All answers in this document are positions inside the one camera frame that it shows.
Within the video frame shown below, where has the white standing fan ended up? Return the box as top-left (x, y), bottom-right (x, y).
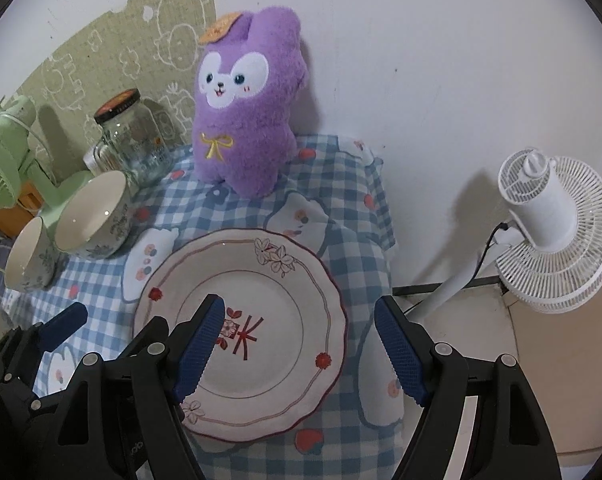
top-left (404, 148), bottom-right (602, 322)

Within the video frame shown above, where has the blue checkered tablecloth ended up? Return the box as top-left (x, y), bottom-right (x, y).
top-left (4, 136), bottom-right (404, 479)

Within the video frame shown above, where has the cotton swab container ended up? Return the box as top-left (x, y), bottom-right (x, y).
top-left (83, 140), bottom-right (118, 176)

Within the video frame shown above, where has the black fan power cable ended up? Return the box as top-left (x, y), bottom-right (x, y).
top-left (470, 221), bottom-right (512, 283)

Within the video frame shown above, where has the beige wooden door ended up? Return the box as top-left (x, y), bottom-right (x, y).
top-left (512, 286), bottom-right (602, 464)

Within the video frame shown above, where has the purple plush bunny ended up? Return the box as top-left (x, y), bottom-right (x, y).
top-left (191, 6), bottom-right (308, 198)

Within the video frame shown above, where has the green desk fan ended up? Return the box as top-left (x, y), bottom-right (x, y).
top-left (0, 96), bottom-right (94, 229)

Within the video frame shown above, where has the green cartoon wall mat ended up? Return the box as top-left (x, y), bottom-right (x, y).
top-left (16, 0), bottom-right (216, 179)

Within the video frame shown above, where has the glass jar black lid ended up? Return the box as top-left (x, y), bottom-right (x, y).
top-left (94, 88), bottom-right (173, 188)

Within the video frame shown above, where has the orange wooden chair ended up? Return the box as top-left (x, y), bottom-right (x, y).
top-left (0, 182), bottom-right (44, 238)

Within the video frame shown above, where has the white plate red pattern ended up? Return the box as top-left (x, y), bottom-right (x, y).
top-left (122, 229), bottom-right (346, 443)

